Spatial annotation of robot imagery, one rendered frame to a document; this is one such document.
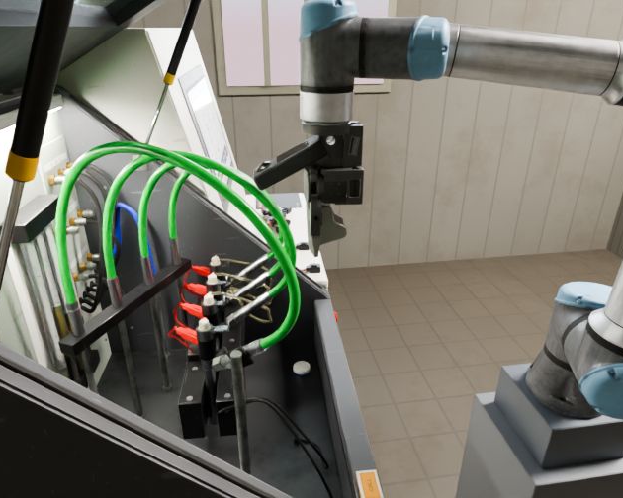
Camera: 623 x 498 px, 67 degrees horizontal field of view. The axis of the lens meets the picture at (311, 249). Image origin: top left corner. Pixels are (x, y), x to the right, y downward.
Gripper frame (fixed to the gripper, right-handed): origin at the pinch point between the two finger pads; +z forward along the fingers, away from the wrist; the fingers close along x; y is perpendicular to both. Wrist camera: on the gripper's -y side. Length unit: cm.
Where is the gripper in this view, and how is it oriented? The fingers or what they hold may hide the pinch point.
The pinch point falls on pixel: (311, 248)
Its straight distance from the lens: 75.7
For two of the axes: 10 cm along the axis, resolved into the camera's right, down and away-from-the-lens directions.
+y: 9.9, -0.4, 1.0
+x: -1.1, -4.2, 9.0
